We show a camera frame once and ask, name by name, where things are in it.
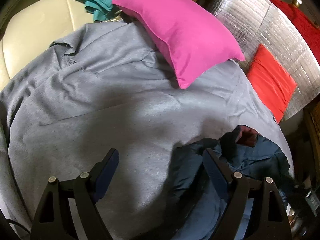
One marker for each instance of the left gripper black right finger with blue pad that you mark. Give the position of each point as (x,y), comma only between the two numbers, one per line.
(268,219)

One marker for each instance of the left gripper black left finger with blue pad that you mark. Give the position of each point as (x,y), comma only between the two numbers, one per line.
(53,217)

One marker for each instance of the navy blue puffer jacket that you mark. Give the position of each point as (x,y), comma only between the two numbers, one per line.
(194,207)

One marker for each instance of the red pillow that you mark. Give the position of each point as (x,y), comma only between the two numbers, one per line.
(271,81)

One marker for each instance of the grey bed sheet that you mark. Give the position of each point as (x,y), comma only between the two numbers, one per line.
(107,86)

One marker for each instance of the red blanket on railing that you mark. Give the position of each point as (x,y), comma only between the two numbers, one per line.
(306,28)

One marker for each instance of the pink pillow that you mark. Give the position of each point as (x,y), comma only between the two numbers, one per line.
(191,39)

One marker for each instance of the cream leather sofa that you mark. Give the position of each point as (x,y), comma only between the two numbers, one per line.
(31,31)

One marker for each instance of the silver foil insulation mat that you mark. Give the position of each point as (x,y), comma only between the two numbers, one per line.
(255,22)

